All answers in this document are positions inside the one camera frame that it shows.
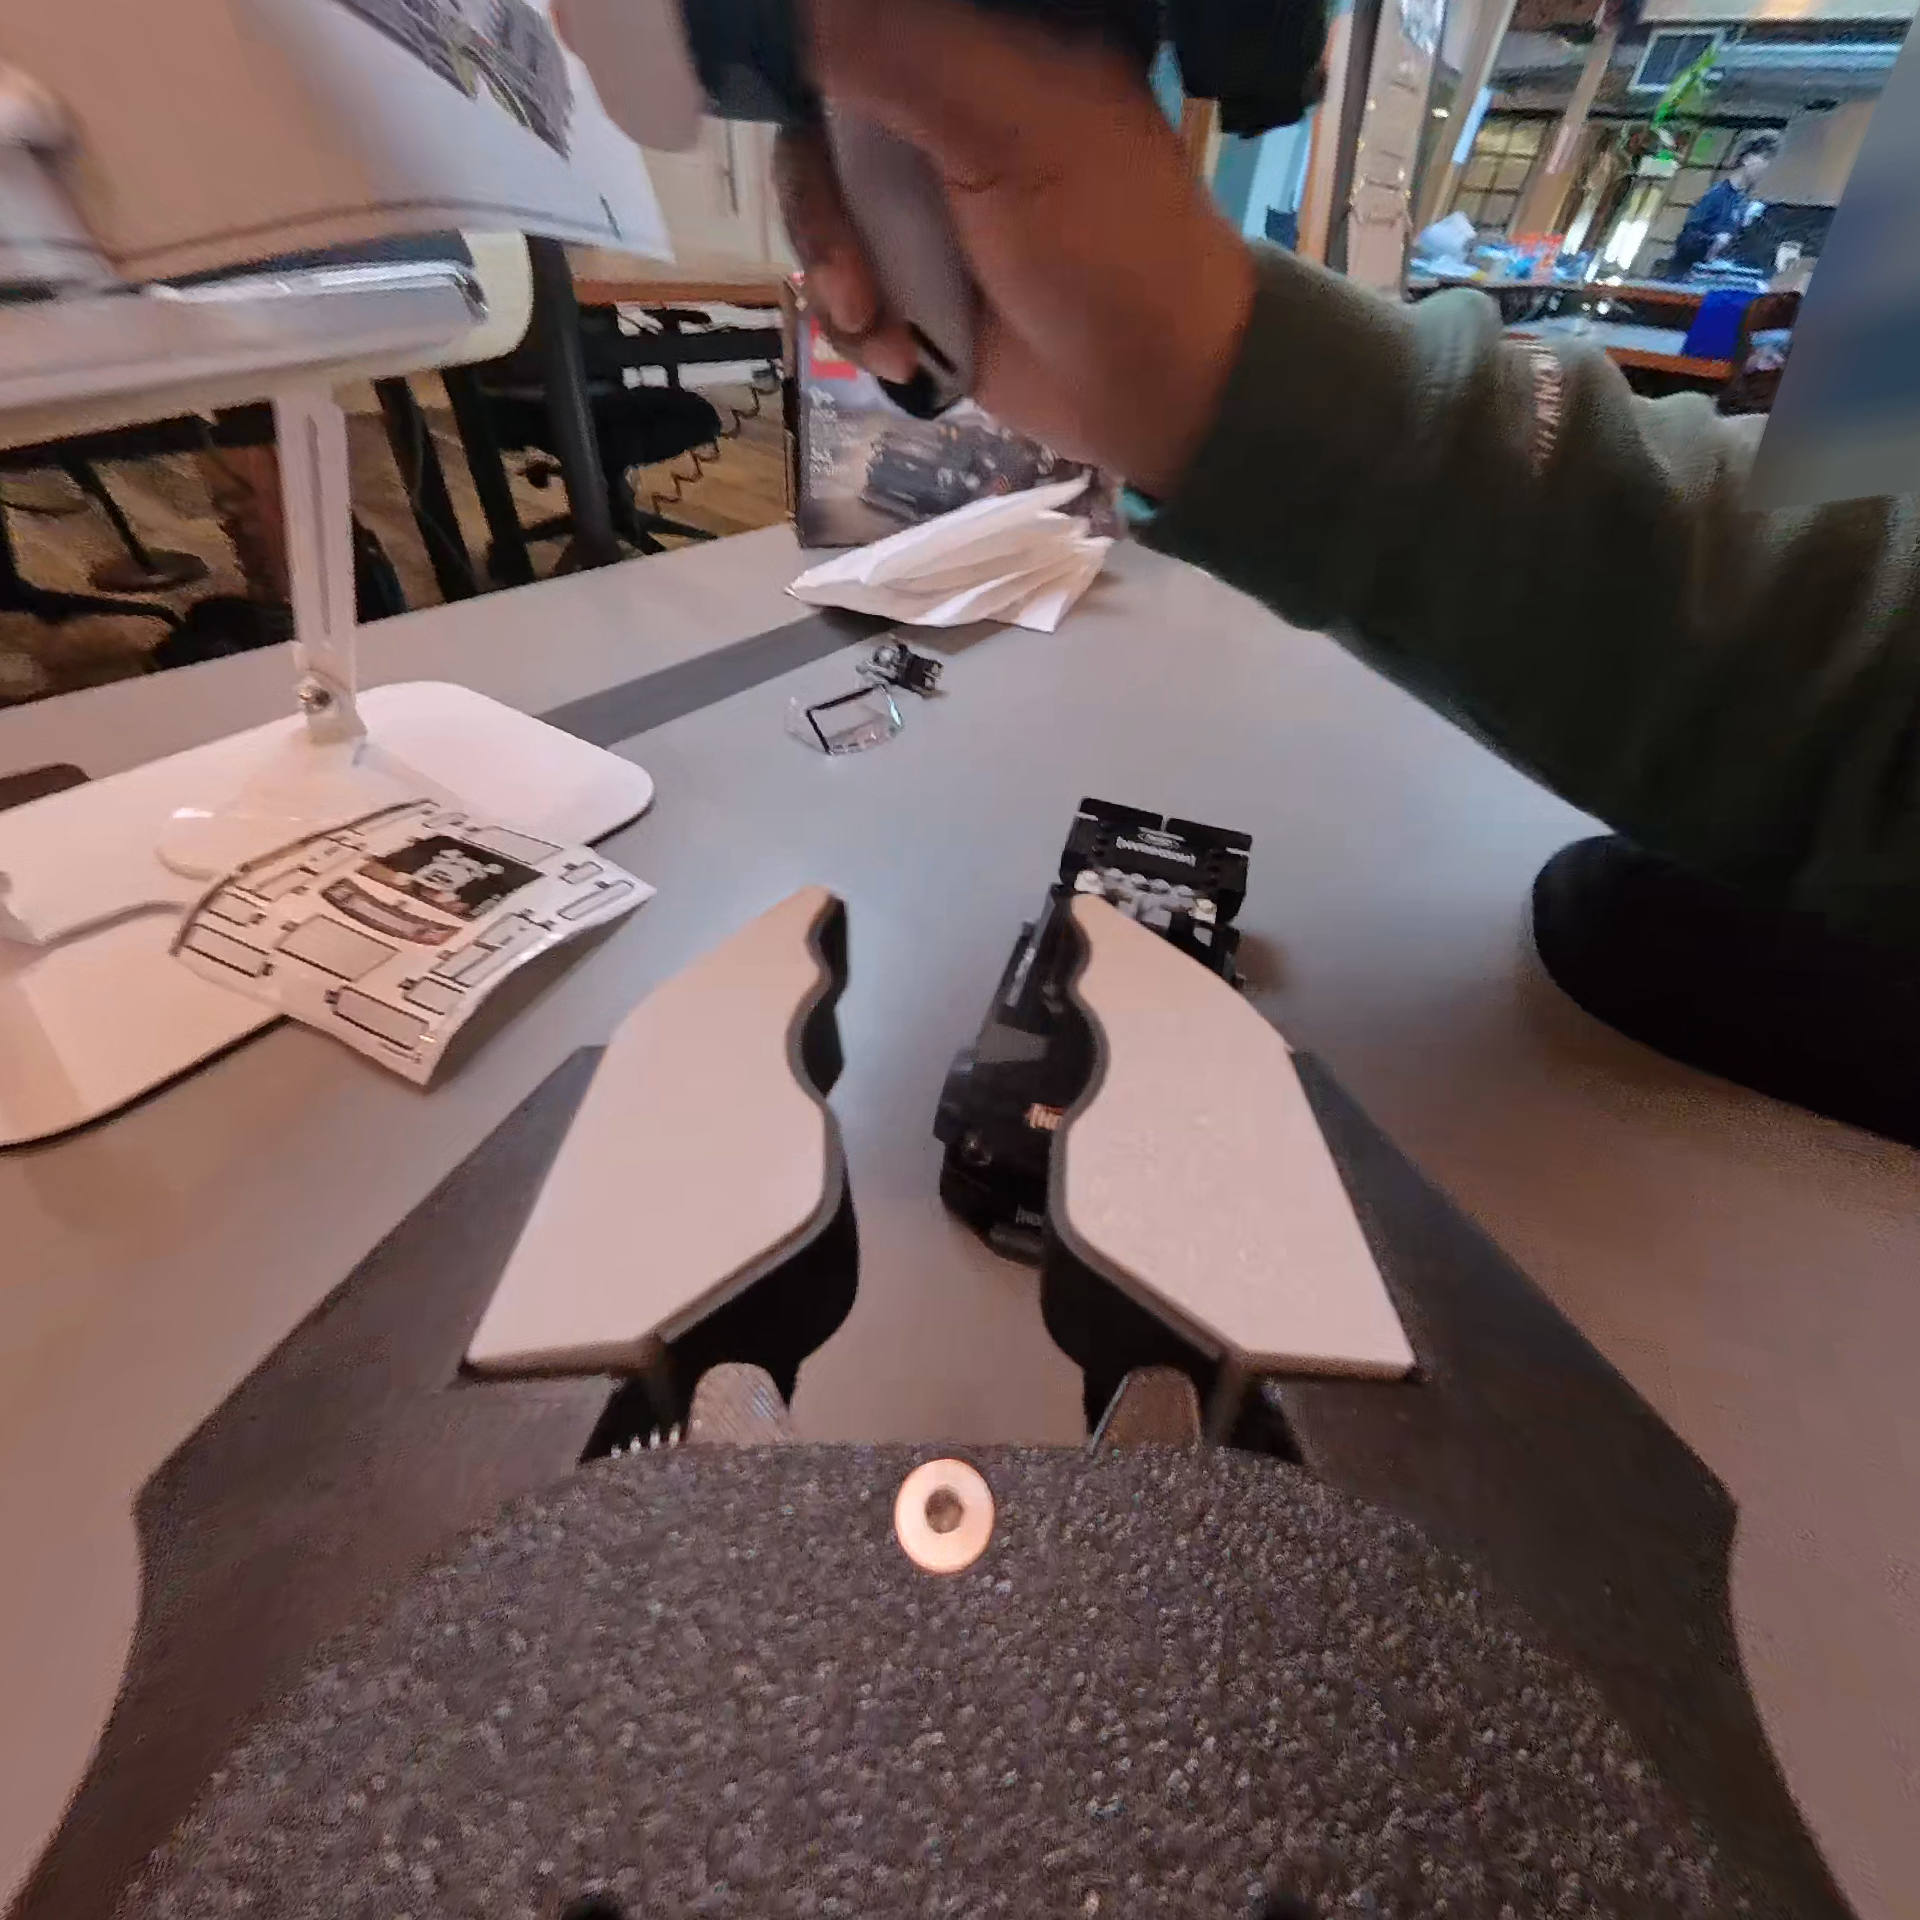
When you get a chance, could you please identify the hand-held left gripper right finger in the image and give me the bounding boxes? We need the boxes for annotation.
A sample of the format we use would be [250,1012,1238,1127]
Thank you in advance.
[1038,895,1418,1443]

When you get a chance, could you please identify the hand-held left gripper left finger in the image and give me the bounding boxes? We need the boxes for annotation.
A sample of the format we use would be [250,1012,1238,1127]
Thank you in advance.
[466,886,857,1389]

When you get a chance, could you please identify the black lego car model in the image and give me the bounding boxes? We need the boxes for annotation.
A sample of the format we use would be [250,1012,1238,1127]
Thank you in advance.
[930,797,1255,1263]

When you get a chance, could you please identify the lego instruction booklet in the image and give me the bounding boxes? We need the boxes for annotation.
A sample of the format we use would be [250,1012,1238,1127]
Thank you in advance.
[45,0,678,289]

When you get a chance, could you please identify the white metal stand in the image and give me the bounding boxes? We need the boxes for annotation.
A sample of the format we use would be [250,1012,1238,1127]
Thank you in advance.
[0,61,542,963]

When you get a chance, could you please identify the lego set box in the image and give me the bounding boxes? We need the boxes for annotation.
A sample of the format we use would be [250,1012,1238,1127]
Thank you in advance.
[785,287,1097,554]

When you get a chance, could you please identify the clear lego windshield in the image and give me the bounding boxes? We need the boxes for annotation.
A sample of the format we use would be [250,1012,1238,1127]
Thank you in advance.
[790,682,912,759]

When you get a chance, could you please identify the person's right hand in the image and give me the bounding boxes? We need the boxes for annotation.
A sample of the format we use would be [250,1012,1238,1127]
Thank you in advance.
[774,0,1261,489]

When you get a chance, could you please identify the black office chair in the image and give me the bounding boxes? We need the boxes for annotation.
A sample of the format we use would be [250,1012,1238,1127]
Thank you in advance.
[450,241,787,578]

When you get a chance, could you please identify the white sticker sheet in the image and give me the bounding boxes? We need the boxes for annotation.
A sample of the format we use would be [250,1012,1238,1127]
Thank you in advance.
[171,798,659,1089]

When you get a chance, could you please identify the white paper bags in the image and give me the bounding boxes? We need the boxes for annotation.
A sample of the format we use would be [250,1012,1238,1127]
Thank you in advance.
[785,475,1118,636]

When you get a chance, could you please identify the black mesh pad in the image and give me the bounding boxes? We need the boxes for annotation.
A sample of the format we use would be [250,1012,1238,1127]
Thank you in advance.
[1530,832,1920,1148]

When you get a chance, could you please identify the background wooden desk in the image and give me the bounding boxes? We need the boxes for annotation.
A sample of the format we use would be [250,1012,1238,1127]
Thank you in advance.
[1409,257,1802,398]

